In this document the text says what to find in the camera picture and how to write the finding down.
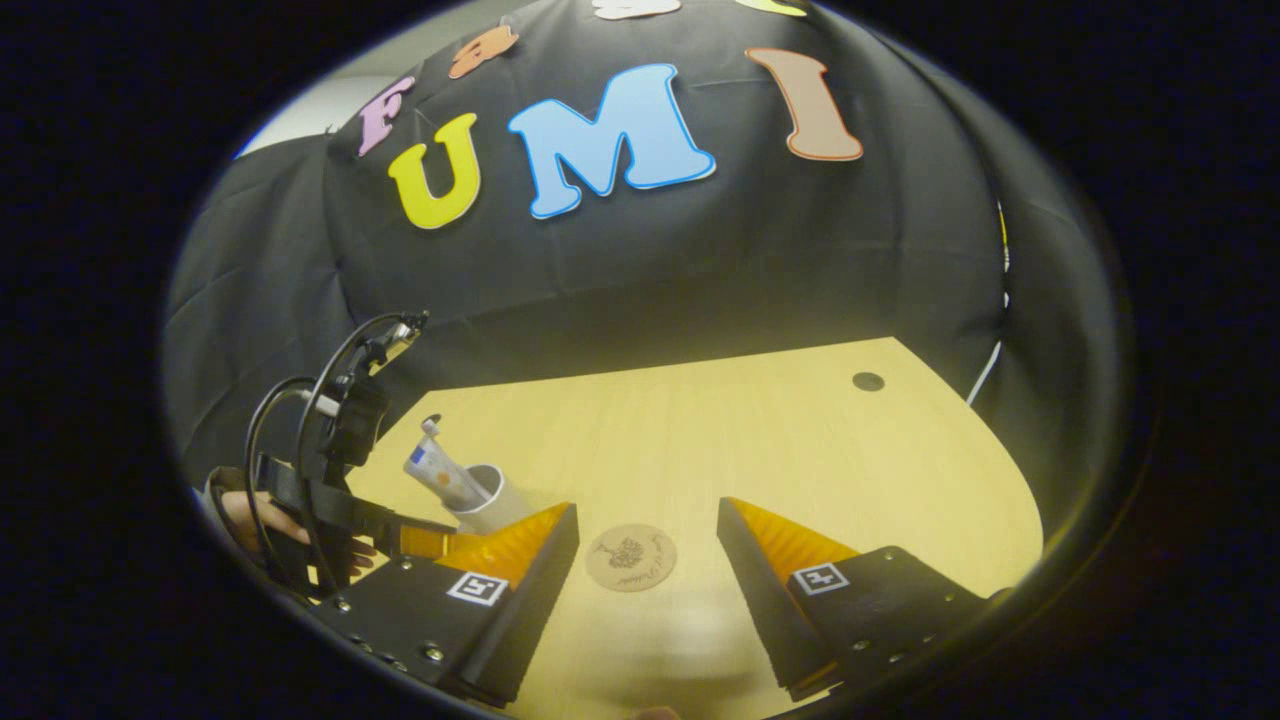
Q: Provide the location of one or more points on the black backdrop cloth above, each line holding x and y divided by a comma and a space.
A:
650, 270

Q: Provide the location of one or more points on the white toothpaste tube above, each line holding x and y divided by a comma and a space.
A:
440, 475

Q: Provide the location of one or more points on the round cork coaster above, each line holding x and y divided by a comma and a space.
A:
630, 558

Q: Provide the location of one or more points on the light wooden desktop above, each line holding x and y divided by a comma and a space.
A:
750, 450

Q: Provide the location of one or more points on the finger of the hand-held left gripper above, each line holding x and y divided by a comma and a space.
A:
420, 535

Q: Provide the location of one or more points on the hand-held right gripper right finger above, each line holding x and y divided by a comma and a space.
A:
760, 610

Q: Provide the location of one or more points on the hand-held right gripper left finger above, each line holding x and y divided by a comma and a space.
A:
525, 610

